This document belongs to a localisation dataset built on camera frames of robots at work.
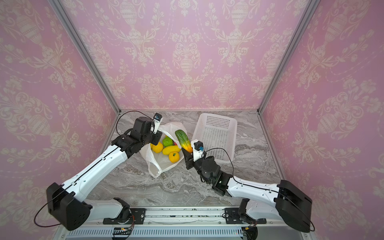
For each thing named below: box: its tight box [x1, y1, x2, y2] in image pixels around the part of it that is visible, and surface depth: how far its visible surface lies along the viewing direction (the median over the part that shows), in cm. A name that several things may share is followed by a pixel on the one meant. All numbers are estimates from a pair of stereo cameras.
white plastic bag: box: [139, 121, 188, 178], surface depth 75 cm
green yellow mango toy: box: [175, 129, 193, 154], surface depth 71 cm
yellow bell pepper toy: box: [168, 151, 180, 163], surface depth 92 cm
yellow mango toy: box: [162, 145, 181, 155], surface depth 96 cm
